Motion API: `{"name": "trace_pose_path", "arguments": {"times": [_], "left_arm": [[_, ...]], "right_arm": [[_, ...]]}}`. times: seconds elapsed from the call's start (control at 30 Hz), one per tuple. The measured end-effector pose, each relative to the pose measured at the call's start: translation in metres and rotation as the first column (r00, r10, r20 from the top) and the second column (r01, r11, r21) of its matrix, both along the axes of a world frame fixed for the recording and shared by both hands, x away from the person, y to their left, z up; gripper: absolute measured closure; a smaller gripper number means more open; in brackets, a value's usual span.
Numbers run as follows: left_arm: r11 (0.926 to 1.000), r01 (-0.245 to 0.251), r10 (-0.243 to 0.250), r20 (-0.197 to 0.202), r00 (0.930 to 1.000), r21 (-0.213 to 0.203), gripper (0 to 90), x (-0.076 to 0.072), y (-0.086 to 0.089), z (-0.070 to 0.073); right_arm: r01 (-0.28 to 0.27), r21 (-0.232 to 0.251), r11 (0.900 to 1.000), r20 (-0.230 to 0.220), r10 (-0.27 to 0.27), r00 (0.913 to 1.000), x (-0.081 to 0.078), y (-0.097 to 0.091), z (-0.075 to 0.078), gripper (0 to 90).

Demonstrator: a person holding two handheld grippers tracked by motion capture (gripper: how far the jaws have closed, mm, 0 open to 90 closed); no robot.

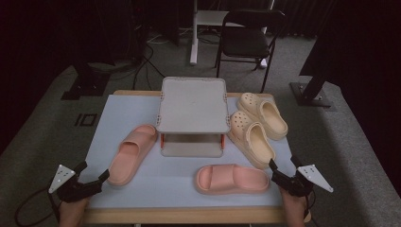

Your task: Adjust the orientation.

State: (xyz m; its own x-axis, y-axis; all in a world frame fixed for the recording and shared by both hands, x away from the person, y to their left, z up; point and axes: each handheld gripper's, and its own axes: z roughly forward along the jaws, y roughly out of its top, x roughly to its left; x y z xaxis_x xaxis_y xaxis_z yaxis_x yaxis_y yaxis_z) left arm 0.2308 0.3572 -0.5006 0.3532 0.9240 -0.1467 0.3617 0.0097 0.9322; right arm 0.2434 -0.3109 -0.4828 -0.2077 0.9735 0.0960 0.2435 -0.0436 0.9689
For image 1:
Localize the black stand base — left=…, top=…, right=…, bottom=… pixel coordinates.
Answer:
left=61, top=64, right=112, bottom=101

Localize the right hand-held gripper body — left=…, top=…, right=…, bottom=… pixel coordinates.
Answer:
left=271, top=164, right=334, bottom=198

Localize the person's right hand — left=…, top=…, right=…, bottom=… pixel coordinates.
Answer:
left=280, top=188, right=311, bottom=227

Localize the black floor cable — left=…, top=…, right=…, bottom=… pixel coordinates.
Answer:
left=131, top=44, right=166, bottom=91

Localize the cream clog shoe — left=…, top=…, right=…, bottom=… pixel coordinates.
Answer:
left=235, top=92, right=288, bottom=141
left=227, top=110, right=277, bottom=170

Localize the black stand with base plate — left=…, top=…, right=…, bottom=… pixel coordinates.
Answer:
left=289, top=70, right=332, bottom=108

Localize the white desk frame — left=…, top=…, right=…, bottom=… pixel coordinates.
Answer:
left=189, top=0, right=275, bottom=69

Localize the right hand-held gripper black cable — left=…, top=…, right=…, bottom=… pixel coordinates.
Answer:
left=303, top=192, right=317, bottom=221

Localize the left hand-held gripper black cable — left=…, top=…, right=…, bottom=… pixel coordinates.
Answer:
left=13, top=185, right=62, bottom=227

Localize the pink slide slipper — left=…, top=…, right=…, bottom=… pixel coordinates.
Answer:
left=193, top=164, right=271, bottom=195
left=107, top=123, right=159, bottom=187

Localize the person's left hand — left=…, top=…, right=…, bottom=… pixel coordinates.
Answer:
left=59, top=198, right=90, bottom=227

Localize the grey two-tier shoe rack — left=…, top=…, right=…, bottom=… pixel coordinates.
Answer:
left=155, top=76, right=232, bottom=158

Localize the dark curtain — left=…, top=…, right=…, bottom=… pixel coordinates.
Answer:
left=0, top=0, right=136, bottom=152
left=299, top=0, right=401, bottom=190

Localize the wooden table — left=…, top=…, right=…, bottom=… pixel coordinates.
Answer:
left=82, top=90, right=311, bottom=225

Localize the hand-held gripper black cable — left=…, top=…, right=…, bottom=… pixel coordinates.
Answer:
left=303, top=192, right=317, bottom=221
left=13, top=185, right=62, bottom=227

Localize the black folding chair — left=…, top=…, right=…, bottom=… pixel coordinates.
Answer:
left=215, top=9, right=288, bottom=94

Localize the light blue table mat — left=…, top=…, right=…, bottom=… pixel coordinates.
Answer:
left=77, top=94, right=297, bottom=210

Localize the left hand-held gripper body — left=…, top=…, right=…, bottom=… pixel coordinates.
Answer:
left=47, top=164, right=104, bottom=203

